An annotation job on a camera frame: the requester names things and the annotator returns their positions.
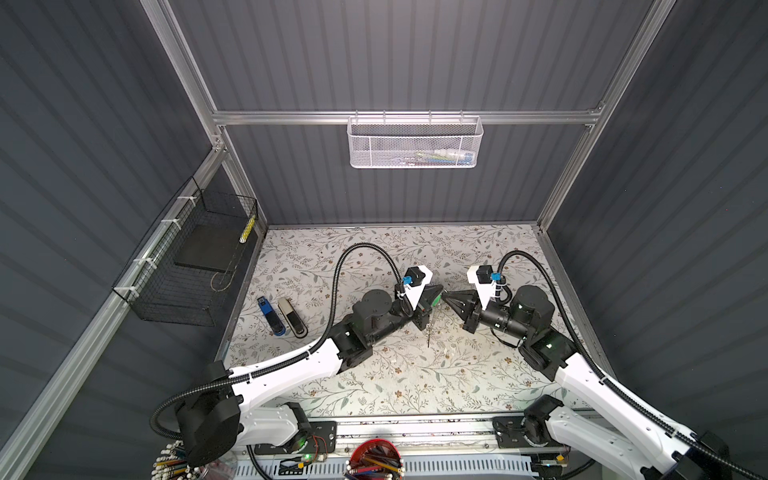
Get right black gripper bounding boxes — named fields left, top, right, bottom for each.
left=441, top=289, right=530, bottom=344

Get grey strap metal keyring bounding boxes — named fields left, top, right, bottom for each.
left=426, top=302, right=444, bottom=348

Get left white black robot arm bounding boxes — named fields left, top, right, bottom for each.
left=175, top=285, right=443, bottom=467

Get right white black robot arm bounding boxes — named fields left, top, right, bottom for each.
left=442, top=286, right=733, bottom=479

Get blue usb stick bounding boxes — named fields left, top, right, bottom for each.
left=257, top=296, right=286, bottom=336

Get red pencil cup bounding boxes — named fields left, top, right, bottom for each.
left=344, top=438, right=405, bottom=480

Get yellow marker pen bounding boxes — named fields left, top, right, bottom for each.
left=239, top=215, right=256, bottom=244

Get clear pencil jar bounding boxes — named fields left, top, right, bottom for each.
left=150, top=440, right=203, bottom=480

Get left black corrugated cable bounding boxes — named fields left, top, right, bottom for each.
left=149, top=242, right=404, bottom=441

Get black corrugated cable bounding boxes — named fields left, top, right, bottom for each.
left=496, top=249, right=763, bottom=480
left=149, top=242, right=404, bottom=441

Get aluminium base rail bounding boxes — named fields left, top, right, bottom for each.
left=256, top=412, right=573, bottom=479

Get right black corrugated cable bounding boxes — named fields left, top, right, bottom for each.
left=496, top=249, right=763, bottom=480

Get white mesh wall basket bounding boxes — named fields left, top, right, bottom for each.
left=346, top=113, right=484, bottom=169

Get black wire wall basket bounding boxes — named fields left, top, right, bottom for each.
left=113, top=179, right=260, bottom=327

